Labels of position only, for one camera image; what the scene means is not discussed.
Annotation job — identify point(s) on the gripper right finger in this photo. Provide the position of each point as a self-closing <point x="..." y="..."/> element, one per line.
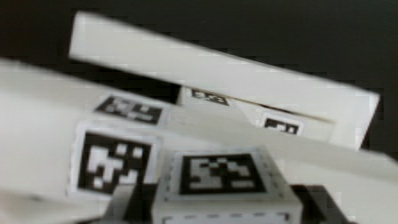
<point x="321" y="212"/>

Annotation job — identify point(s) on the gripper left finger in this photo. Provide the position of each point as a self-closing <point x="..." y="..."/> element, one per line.
<point x="131" y="205"/>

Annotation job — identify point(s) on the white tagged cube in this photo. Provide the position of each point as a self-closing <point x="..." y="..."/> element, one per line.
<point x="223" y="188"/>

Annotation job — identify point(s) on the white chair back part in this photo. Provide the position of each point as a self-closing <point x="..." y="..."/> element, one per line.
<point x="86" y="137"/>

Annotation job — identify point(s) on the white chair leg with tag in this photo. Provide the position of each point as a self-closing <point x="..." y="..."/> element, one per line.
<point x="289" y="123"/>

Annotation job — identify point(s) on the white chair leg front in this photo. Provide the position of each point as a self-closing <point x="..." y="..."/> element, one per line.
<point x="209" y="102"/>

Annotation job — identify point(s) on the white frame wall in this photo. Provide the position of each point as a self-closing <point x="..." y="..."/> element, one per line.
<point x="127" y="48"/>

